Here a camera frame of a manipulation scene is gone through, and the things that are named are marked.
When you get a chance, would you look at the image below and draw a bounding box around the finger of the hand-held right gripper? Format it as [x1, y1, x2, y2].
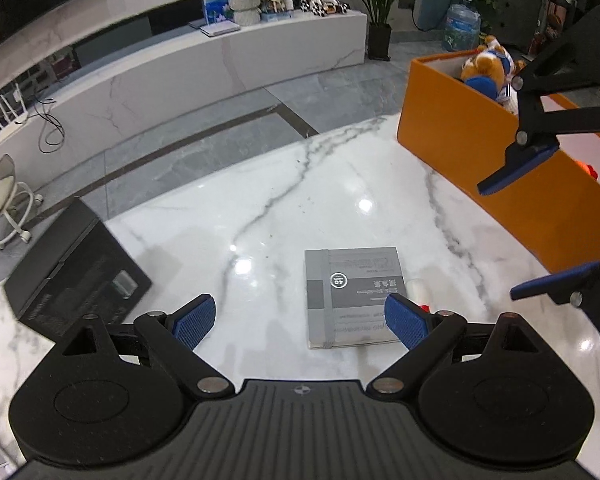
[477, 20, 600, 196]
[510, 255, 600, 350]

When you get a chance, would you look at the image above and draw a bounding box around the blue water bottle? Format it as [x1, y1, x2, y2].
[442, 3, 482, 52]

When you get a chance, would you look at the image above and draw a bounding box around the grey book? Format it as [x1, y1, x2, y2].
[304, 246, 408, 350]

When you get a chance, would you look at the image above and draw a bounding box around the cluttered shelf rack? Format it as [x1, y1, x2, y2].
[527, 0, 581, 58]

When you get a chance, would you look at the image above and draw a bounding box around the black white checkered toy car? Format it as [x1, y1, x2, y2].
[292, 0, 352, 18]

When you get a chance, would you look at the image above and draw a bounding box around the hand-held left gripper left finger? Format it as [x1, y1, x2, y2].
[62, 294, 231, 395]

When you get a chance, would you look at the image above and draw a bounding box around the grey drawer cabinet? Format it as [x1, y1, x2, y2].
[490, 0, 551, 48]

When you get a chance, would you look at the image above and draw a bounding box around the long leaf potted plant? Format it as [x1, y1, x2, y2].
[337, 0, 431, 61]

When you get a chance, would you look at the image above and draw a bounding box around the white marble television console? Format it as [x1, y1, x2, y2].
[0, 0, 368, 171]

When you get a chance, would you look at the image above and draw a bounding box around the white router with antennas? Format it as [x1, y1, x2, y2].
[0, 85, 31, 143]

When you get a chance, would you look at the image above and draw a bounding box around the brown bear plush blue hat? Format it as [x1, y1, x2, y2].
[460, 35, 528, 113]

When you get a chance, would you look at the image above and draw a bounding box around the black cable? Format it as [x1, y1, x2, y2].
[32, 95, 66, 153]

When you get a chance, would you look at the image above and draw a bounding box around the white tube red cap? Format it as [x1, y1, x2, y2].
[407, 279, 433, 313]

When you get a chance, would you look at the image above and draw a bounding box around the white knitted pot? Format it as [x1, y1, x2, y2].
[228, 0, 263, 26]

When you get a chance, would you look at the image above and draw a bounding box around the white tablet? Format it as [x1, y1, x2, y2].
[189, 19, 242, 38]

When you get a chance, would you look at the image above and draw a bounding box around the black cardboard box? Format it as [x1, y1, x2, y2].
[4, 197, 153, 343]

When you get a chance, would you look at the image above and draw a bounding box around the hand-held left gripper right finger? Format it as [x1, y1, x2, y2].
[366, 294, 546, 395]

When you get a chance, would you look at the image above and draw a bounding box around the orange cardboard box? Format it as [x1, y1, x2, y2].
[397, 51, 600, 273]

